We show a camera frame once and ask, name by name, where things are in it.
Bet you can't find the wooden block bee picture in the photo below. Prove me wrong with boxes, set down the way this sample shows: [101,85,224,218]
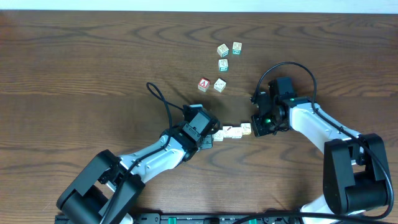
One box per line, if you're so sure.
[213,130,224,142]

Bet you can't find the wooden block green J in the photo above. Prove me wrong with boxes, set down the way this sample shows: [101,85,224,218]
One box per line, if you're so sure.
[240,123,252,135]

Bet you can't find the wooden block blue X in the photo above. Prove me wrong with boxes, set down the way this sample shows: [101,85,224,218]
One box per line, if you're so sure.
[223,126,233,138]

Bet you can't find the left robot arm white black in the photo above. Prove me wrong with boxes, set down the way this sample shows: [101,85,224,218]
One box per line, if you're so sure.
[56,122,220,223]

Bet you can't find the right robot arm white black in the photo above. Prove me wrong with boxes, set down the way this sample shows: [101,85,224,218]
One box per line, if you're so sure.
[251,91,394,223]

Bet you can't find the wooden block red A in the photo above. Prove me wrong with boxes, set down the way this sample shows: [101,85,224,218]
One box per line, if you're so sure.
[198,78,210,92]

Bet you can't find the wooden block yellow W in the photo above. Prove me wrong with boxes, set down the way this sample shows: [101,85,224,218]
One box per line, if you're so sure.
[213,78,226,93]

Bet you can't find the wooden block green L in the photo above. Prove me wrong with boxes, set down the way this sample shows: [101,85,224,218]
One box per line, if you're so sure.
[218,59,229,72]

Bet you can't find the wooden block green Z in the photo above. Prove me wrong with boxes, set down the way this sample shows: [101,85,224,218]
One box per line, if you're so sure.
[232,42,242,55]

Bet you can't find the wooden block green 4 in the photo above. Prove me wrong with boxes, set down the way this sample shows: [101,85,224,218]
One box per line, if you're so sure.
[217,44,229,58]

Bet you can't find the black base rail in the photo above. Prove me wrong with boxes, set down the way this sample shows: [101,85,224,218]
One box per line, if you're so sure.
[55,211,386,224]

